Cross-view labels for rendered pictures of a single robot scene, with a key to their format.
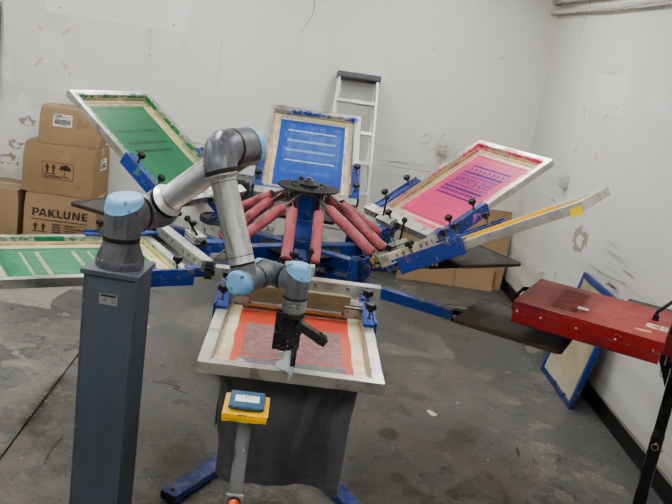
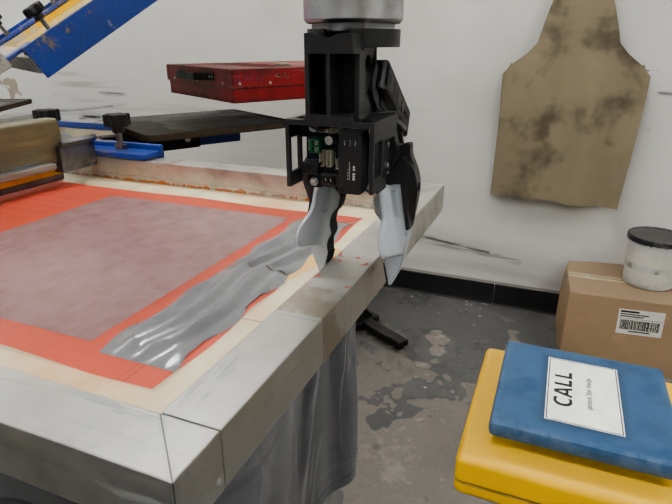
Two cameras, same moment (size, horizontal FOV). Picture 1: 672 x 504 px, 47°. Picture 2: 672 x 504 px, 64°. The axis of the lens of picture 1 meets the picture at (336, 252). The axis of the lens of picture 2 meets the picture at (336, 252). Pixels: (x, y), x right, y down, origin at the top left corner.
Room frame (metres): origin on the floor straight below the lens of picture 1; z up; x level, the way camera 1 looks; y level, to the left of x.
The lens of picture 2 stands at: (2.03, 0.50, 1.17)
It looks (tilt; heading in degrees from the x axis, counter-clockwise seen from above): 21 degrees down; 296
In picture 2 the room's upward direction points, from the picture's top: straight up
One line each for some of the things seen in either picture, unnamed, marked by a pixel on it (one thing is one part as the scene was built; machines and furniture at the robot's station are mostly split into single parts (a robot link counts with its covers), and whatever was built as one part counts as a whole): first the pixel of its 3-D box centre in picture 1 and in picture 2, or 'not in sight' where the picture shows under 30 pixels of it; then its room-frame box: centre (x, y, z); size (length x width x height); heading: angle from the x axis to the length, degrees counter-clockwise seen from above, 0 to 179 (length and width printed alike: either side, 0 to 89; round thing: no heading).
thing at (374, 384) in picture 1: (294, 331); (60, 224); (2.59, 0.11, 0.97); 0.79 x 0.58 x 0.04; 4
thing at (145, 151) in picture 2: (366, 317); (87, 160); (2.85, -0.16, 0.97); 0.30 x 0.05 x 0.07; 4
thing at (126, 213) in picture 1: (125, 214); not in sight; (2.36, 0.68, 1.37); 0.13 x 0.12 x 0.14; 154
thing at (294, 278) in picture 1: (296, 280); not in sight; (2.22, 0.10, 1.28); 0.09 x 0.08 x 0.11; 64
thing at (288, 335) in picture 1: (288, 329); (349, 112); (2.22, 0.11, 1.12); 0.09 x 0.08 x 0.12; 94
